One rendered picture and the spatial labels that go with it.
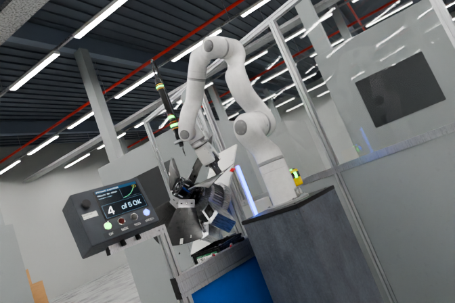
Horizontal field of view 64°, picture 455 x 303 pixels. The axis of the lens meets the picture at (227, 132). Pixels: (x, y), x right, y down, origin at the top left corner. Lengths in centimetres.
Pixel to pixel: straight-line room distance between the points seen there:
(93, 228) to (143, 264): 373
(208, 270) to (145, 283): 354
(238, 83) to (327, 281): 86
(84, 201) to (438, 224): 170
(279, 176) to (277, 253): 30
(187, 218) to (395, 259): 118
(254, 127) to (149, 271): 367
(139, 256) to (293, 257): 366
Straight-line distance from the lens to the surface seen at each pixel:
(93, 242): 127
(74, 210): 131
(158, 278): 491
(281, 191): 156
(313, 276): 149
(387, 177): 222
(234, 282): 165
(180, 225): 200
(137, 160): 475
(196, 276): 151
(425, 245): 227
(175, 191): 212
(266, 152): 156
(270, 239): 154
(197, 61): 179
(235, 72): 164
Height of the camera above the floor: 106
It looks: 9 degrees up
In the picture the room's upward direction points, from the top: 22 degrees counter-clockwise
